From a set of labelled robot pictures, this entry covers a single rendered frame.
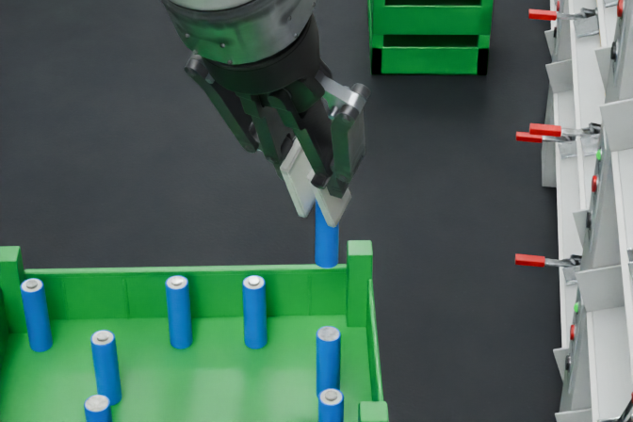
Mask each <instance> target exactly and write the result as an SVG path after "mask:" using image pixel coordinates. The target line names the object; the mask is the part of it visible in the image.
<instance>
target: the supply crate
mask: <svg viewBox="0 0 633 422"><path fill-rule="evenodd" d="M372 270H373V251H372V242H371V241H370V240H350V241H348V243H347V264H337V265H336V266H335V267H333V268H321V267H319V266H318V265H266V266H211V267H155V268H46V269H26V270H24V265H23V259H22V253H21V248H20V247H19V246H6V247H0V422H86V416H85V409H84V403H85V401H86V399H87V398H89V397H91V396H94V395H98V394H97V386H96V380H95V372H94V364H93V358H92V350H91V342H90V338H91V336H92V335H93V334H94V333H95V332H97V331H100V330H108V331H111V332H113V333H114V334H115V339H116V348H117V356H118V364H119V372H120V380H121V389H122V399H121V401H120V402H119V403H117V404H115V405H112V406H110V407H111V414H112V422H318V397H317V330H318V329H320V328H322V327H325V326H332V327H335V328H336V329H338V330H339V332H340V333H341V341H340V391H341V392H342V393H343V395H344V422H389V418H388V408H387V403H386V402H385V401H383V393H382V383H381V363H380V353H379V343H378V333H377V322H376V312H375V302H374V292H373V282H372ZM175 275H181V276H184V277H186V278H187V279H188V287H189V299H190V313H191V326H192V339H193V341H192V344H191V345H190V346H189V347H188V348H185V349H176V348H174V347H173V346H172V345H171V344H170V329H169V319H168V307H167V296H166V285H165V282H166V281H167V280H168V279H169V277H171V276H175ZM252 275H257V276H260V277H262V278H263V279H264V280H265V281H266V303H267V336H268V341H267V343H266V345H265V346H263V347H262V348H260V349H251V348H249V347H247V346H246V344H245V337H244V315H243V292H242V282H243V280H244V279H245V278H247V277H248V276H252ZM31 278H37V279H40V280H42V281H43V283H44V290H45V296H46V302H47V308H48V315H49V320H50V327H51V333H52V339H53V345H52V347H51V348H49V349H48V350H46V351H42V352H37V351H35V350H33V349H31V348H30V345H29V339H28V333H27V328H26V322H25V316H24V306H23V300H22V294H21V288H20V287H21V284H22V282H23V281H25V280H27V279H31Z"/></svg>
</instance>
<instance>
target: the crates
mask: <svg viewBox="0 0 633 422"><path fill-rule="evenodd" d="M493 2H494V0H367V6H368V30H369V48H370V69H371V74H386V75H487V67H488V56H489V43H490V35H491V25H492V14H493Z"/></svg>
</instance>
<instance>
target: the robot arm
mask: <svg viewBox="0 0 633 422"><path fill-rule="evenodd" d="M160 1H161V2H162V3H163V5H164V6H165V8H166V10H167V12H168V14H169V16H170V19H171V21H172V23H173V25H174V27H175V29H176V31H177V34H178V36H179V37H180V39H181V41H182V42H183V43H184V45H185V46H186V47H187V48H188V49H189V50H190V51H191V52H192V53H193V54H192V56H191V58H190V59H189V61H188V63H187V65H186V66H185V68H184V70H185V72H186V73H187V74H188V75H189V76H190V77H191V78H192V79H193V80H194V81H195V82H196V83H197V84H198V85H199V86H200V87H201V88H202V89H203V90H204V92H205V93H206V95H207V96H208V98H209V99H210V101H211V102H212V104H213V105H214V107H215V108H216V109H217V111H218V112H219V114H220V116H221V117H222V118H223V119H224V121H225V122H226V124H227V125H228V127H229V128H230V130H231V131H232V133H233V134H234V136H235V138H236V139H237V140H238V142H239V143H240V145H241V146H242V148H243V149H245V150H246V151H247V152H249V153H256V151H257V149H258V150H260V151H262V152H263V153H264V156H265V158H266V160H267V161H269V162H270V163H272V164H273V166H274V168H275V170H276V172H277V175H278V176H279V177H280V178H281V180H284V181H285V183H286V186H287V188H288V191H289V193H290V196H291V198H292V201H293V203H294V205H295V207H296V210H297V212H298V215H299V216H300V217H303V218H307V216H308V214H309V213H310V211H311V209H312V207H313V205H314V203H315V201H316V200H317V202H318V205H319V207H320V209H321V212H322V214H323V216H324V218H325V220H326V222H327V224H328V226H331V227H333V228H334V227H336V225H337V223H338V222H339V220H340V219H341V217H342V215H343V213H344V211H345V209H346V207H347V205H348V203H349V201H350V199H351V194H350V192H349V188H348V186H349V183H350V181H351V180H352V178H353V176H354V174H355V172H356V171H357V169H358V167H359V165H360V164H361V162H362V160H363V158H364V156H365V126H364V105H365V102H366V100H367V98H368V97H369V95H370V92H371V91H370V89H369V88H368V87H366V86H365V85H363V84H359V83H356V84H354V85H353V87H352V88H351V89H350V88H349V87H346V86H345V87H343V86H342V85H340V84H338V83H336V82H335V81H333V80H332V79H333V75H332V72H331V70H330V68H329V67H328V66H327V65H326V64H325V63H324V62H323V60H322V59H321V58H320V55H319V33H318V28H317V22H316V19H315V16H314V13H313V10H314V7H315V5H316V1H317V0H160ZM322 97H324V98H325V99H326V100H327V101H328V107H329V109H330V112H329V114H328V113H327V111H326V109H325V107H324V105H323V103H322V101H321V98H322ZM330 119H331V120H333V122H331V120H330ZM251 123H252V126H251V128H250V125H251ZM249 128H250V130H249ZM295 136H296V139H295V141H294V143H293V144H292V140H293V139H294V137H295Z"/></svg>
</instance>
